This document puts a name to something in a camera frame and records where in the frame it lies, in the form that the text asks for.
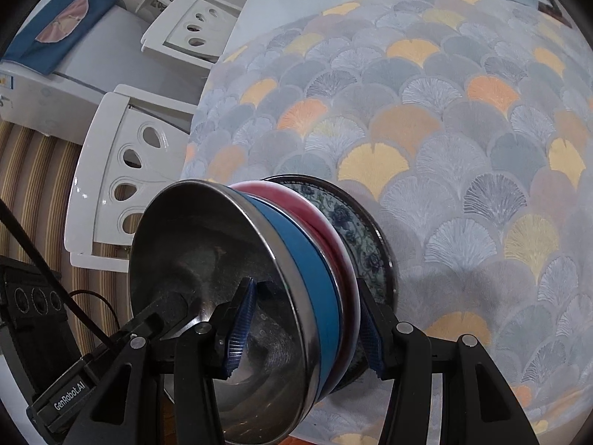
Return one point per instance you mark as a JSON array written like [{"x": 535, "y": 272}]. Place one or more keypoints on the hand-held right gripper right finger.
[{"x": 370, "y": 333}]

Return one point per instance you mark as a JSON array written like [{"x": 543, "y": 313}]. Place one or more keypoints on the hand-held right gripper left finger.
[{"x": 238, "y": 329}]

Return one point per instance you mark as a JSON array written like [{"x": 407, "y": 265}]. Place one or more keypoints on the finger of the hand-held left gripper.
[{"x": 162, "y": 315}]

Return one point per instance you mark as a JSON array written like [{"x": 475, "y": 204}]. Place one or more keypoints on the blue steel bowl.
[{"x": 185, "y": 250}]

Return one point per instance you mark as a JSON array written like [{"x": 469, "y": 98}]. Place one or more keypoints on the blue floral plate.
[{"x": 356, "y": 241}]

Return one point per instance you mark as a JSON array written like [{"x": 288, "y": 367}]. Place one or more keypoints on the red steel bowl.
[{"x": 315, "y": 229}]

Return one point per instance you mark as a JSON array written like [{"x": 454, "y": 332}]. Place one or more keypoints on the black device with round ports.
[{"x": 32, "y": 333}]

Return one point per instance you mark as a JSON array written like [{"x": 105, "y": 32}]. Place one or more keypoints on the white dining chair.
[
  {"x": 222, "y": 32},
  {"x": 97, "y": 171}
]

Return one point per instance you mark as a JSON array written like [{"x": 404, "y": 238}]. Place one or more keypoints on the white refrigerator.
[{"x": 116, "y": 55}]

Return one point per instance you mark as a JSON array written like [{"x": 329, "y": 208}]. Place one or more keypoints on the blue cloth with pink fan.
[{"x": 32, "y": 53}]

